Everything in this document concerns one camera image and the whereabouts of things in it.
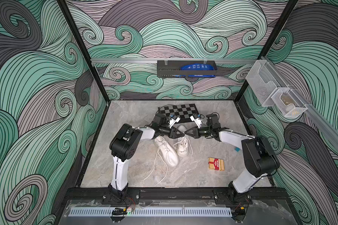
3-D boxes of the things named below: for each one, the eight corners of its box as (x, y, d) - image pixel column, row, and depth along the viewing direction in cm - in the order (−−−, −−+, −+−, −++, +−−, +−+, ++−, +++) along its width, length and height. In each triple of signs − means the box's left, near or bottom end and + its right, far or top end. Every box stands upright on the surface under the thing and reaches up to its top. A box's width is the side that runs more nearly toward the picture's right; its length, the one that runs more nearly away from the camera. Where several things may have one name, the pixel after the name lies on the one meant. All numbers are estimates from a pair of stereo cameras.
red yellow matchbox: (208, 169, 85) (209, 167, 83) (207, 158, 89) (208, 157, 87) (224, 171, 84) (225, 170, 82) (222, 160, 88) (224, 159, 86)
